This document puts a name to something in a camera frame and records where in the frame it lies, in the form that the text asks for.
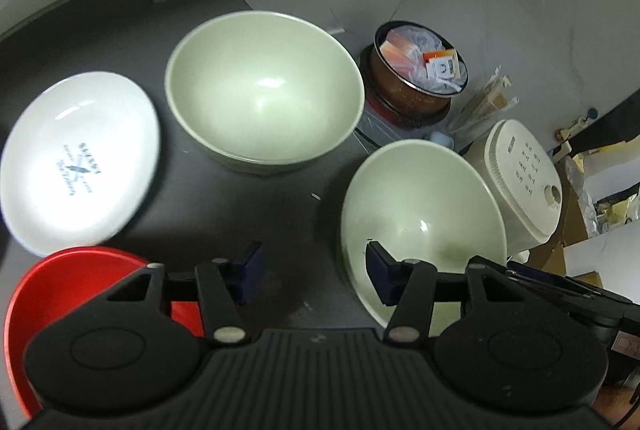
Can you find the copper pot with packets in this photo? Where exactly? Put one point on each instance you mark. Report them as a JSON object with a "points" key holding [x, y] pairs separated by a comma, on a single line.
{"points": [[411, 74]]}

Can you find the white electric kettle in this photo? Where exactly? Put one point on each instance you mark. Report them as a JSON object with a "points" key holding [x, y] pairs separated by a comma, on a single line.
{"points": [[523, 181]]}

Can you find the red and black bowl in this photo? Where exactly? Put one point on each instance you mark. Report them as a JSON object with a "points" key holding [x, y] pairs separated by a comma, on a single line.
{"points": [[95, 333]]}

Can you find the cream bowl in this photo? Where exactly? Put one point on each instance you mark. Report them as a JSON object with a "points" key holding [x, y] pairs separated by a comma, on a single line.
{"points": [[264, 92], [420, 201]]}

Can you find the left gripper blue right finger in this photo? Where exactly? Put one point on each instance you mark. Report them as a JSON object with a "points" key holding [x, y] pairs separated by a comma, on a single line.
{"points": [[384, 272]]}

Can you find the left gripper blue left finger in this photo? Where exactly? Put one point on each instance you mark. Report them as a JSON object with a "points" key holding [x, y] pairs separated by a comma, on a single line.
{"points": [[251, 271]]}

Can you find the white deep plate with logo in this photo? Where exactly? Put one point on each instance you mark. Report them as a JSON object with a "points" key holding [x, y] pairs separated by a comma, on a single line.
{"points": [[78, 162]]}

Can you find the small light blue cup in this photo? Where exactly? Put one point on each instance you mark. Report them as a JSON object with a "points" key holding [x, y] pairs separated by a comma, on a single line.
{"points": [[441, 139]]}

